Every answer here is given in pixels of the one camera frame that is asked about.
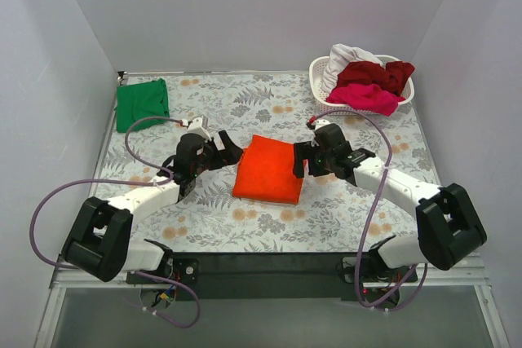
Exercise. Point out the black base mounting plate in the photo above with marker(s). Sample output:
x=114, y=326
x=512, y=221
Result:
x=265, y=275

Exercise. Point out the aluminium frame rail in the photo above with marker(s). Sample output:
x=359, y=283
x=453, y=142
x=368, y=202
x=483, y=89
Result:
x=469, y=272

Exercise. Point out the magenta pink t-shirt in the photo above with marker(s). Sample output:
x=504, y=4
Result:
x=371, y=98

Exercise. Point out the floral patterned table mat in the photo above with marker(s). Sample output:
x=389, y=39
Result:
x=331, y=215

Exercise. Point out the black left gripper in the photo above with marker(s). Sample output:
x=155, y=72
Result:
x=218, y=152

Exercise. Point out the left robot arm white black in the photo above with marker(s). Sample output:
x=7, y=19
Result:
x=100, y=242

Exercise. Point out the white t-shirt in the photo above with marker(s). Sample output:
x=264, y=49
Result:
x=340, y=57

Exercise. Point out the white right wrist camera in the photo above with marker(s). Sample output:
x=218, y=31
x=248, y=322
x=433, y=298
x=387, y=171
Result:
x=316, y=123

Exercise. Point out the dark red t-shirt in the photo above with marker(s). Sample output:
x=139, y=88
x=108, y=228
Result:
x=391, y=77

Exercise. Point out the folded green t-shirt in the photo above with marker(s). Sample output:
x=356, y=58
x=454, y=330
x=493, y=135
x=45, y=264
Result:
x=137, y=101

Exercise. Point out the orange t-shirt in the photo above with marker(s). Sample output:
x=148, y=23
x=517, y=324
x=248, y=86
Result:
x=265, y=172

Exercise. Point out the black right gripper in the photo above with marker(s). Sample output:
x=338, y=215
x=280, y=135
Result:
x=308, y=159

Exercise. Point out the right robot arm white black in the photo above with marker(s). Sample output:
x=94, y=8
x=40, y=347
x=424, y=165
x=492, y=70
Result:
x=448, y=226

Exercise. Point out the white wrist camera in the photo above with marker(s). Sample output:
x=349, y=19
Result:
x=198, y=125
x=316, y=123

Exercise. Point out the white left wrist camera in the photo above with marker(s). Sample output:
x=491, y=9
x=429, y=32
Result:
x=198, y=125

